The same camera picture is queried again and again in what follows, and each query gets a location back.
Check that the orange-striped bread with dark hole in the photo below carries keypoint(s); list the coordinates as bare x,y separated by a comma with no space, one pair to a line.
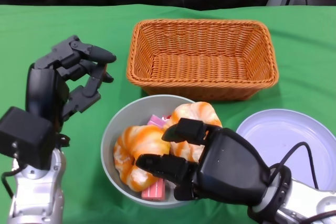
194,112

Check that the small pink striped cake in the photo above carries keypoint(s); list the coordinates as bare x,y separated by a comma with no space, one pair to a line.
156,123

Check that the orange wicker basket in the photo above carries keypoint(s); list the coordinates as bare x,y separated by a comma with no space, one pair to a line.
202,64

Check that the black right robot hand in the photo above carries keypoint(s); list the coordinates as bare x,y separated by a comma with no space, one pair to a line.
231,169

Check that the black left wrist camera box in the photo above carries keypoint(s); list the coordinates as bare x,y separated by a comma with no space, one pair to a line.
26,137

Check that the grey-green ribbed bowl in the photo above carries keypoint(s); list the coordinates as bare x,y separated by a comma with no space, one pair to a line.
131,111

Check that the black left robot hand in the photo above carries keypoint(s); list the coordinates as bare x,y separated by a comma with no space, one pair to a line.
42,90

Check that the green tablecloth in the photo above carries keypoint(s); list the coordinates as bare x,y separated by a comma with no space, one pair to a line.
52,24

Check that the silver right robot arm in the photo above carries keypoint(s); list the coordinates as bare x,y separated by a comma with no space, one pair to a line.
302,200

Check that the red cherry cream piece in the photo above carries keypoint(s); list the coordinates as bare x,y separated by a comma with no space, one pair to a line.
166,117

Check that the orange-striped bread without dark hole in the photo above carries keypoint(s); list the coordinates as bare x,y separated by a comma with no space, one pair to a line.
139,142

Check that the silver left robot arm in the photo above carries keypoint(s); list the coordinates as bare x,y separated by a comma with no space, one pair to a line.
39,195

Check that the white round plate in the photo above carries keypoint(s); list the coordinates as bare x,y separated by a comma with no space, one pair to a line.
283,129

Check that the large pink layered cake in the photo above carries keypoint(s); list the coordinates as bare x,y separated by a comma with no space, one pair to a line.
152,193

